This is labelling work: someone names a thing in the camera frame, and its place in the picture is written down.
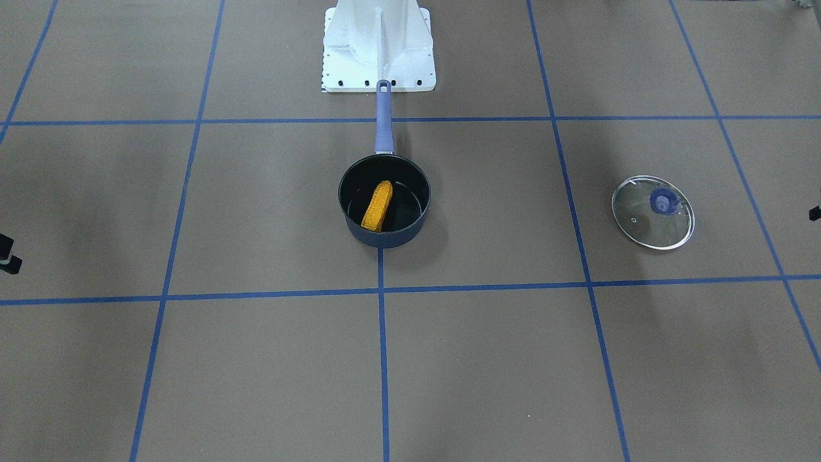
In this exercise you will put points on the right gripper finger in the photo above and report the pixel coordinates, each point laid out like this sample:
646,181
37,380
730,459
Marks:
12,266
6,245

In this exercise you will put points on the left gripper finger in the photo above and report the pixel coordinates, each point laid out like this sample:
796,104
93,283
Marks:
815,213

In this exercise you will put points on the glass pot lid blue knob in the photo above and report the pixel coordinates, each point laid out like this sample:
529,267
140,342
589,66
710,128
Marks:
653,213

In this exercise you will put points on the yellow toy corn cob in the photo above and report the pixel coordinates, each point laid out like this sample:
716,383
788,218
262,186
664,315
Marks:
376,210

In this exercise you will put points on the dark blue saucepan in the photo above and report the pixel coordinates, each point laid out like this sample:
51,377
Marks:
411,187

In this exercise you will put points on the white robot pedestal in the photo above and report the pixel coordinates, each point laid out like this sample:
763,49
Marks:
370,41

